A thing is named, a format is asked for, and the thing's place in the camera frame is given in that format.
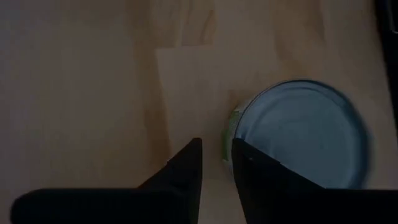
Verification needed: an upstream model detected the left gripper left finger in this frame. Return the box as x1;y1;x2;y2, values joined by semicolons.
11;138;203;224

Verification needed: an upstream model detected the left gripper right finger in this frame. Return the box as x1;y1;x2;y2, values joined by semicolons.
231;138;398;224

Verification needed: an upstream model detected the tuna can green white label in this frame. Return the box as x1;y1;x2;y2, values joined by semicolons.
222;79;373;190

